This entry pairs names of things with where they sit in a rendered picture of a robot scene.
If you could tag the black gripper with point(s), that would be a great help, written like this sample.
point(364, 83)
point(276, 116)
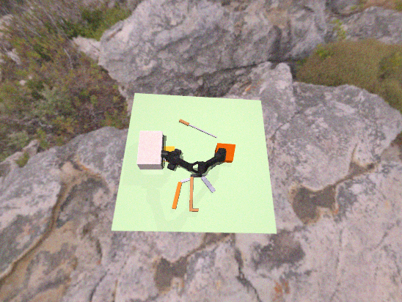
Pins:
point(171, 165)

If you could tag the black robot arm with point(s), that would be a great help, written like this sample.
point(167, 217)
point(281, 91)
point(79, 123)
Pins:
point(173, 157)

